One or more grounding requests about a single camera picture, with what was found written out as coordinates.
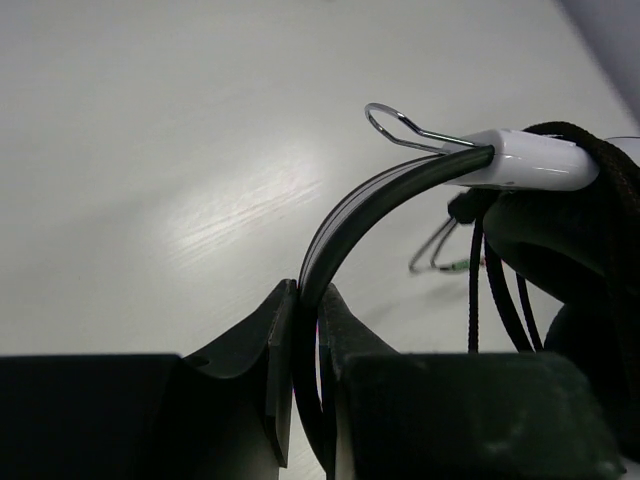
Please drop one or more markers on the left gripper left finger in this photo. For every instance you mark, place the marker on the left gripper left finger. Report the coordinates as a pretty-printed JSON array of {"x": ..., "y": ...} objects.
[{"x": 243, "y": 413}]

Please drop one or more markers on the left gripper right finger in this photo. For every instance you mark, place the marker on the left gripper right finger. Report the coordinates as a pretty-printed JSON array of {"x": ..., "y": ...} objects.
[{"x": 340, "y": 335}]

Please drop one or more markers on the black white headphones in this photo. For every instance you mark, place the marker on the black white headphones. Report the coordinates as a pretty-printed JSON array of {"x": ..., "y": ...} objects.
[{"x": 548, "y": 387}]

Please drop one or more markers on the green audio jack plug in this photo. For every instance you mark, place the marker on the green audio jack plug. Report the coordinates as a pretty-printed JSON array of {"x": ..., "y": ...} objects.
[{"x": 456, "y": 267}]

